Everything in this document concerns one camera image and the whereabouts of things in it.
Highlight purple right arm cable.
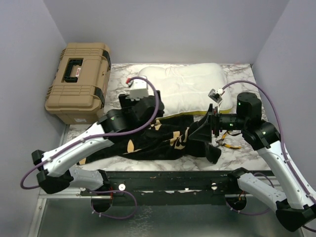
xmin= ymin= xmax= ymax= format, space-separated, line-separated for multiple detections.
xmin=221 ymin=80 xmax=316 ymax=233

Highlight white pillow yellow edge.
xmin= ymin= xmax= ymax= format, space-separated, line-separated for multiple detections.
xmin=138 ymin=63 xmax=227 ymax=117

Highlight black mounting rail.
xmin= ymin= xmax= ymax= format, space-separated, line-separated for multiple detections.
xmin=81 ymin=170 xmax=262 ymax=207

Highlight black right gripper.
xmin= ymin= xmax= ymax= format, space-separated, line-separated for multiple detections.
xmin=190 ymin=103 xmax=248 ymax=142

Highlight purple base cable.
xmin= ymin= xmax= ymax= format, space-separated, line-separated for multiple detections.
xmin=226 ymin=194 xmax=276 ymax=216
xmin=90 ymin=190 xmax=138 ymax=220

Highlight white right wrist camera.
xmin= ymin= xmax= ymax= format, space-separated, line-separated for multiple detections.
xmin=208 ymin=88 xmax=225 ymax=111

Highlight tan plastic tool case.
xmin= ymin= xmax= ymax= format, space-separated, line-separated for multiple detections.
xmin=45 ymin=42 xmax=112 ymax=125

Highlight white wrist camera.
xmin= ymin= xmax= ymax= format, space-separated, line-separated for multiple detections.
xmin=126 ymin=79 xmax=149 ymax=101
xmin=208 ymin=88 xmax=225 ymax=111

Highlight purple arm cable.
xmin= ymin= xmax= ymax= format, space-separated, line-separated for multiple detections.
xmin=20 ymin=76 xmax=160 ymax=190
xmin=221 ymin=80 xmax=316 ymax=233

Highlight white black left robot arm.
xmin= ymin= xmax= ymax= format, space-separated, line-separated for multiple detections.
xmin=32 ymin=90 xmax=164 ymax=195

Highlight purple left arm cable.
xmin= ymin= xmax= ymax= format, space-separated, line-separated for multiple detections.
xmin=20 ymin=76 xmax=160 ymax=190

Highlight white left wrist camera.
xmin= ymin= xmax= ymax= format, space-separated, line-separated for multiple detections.
xmin=126 ymin=79 xmax=149 ymax=101

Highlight black yellow flower pillowcase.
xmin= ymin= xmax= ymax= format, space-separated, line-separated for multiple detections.
xmin=78 ymin=115 xmax=222 ymax=165

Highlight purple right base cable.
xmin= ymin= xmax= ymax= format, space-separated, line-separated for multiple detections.
xmin=226 ymin=194 xmax=276 ymax=216

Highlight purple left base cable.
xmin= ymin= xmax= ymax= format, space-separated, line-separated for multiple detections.
xmin=90 ymin=190 xmax=138 ymax=220

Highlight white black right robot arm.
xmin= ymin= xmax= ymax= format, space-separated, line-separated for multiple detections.
xmin=188 ymin=92 xmax=316 ymax=232

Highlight yellow handled pliers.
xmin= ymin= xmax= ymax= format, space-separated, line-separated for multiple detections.
xmin=215 ymin=130 xmax=242 ymax=150

